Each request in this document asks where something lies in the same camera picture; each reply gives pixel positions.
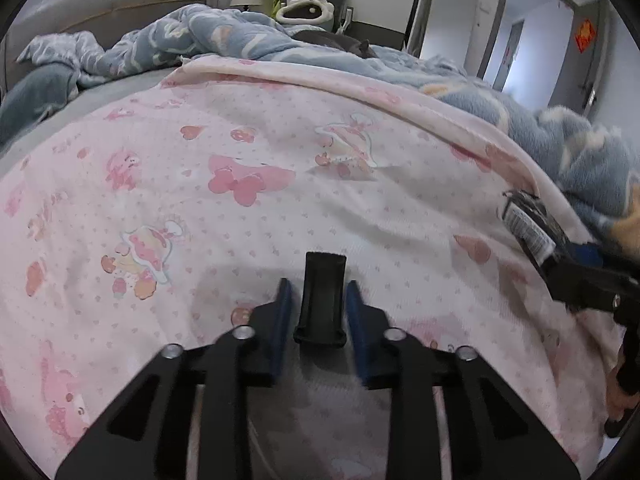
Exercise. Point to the grey cat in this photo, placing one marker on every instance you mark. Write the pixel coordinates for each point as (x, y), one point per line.
(335, 41)

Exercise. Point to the black and silver packet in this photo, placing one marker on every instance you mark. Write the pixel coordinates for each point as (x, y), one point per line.
(530, 230)

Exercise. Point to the red wall decoration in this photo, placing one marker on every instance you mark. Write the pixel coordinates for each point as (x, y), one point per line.
(586, 36)

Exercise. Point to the grey-blue pillow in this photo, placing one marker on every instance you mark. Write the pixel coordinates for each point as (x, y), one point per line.
(35, 95)

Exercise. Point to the blue fleece blanket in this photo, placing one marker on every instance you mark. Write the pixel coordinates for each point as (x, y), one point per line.
(240, 35)

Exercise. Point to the cream plush pet bed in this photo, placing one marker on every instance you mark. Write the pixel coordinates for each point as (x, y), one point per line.
(305, 12)

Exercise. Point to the grey padded headboard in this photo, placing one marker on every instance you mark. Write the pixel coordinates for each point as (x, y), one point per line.
(100, 5)

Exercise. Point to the black plastic piece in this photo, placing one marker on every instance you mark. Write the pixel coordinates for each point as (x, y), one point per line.
(320, 300)

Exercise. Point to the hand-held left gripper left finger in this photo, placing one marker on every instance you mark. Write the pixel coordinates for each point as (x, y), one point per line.
(282, 330)

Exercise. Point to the white wardrobe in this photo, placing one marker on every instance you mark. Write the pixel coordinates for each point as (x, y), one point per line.
(390, 0)

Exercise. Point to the person's right hand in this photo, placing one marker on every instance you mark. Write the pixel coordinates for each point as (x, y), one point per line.
(616, 395)

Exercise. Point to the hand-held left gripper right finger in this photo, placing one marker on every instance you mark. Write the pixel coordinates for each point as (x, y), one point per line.
(357, 335)

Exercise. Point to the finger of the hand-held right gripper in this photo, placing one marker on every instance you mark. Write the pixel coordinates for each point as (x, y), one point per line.
(590, 254)
(580, 285)

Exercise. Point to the pink printed blanket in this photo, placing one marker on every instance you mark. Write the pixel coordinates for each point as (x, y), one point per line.
(300, 185)

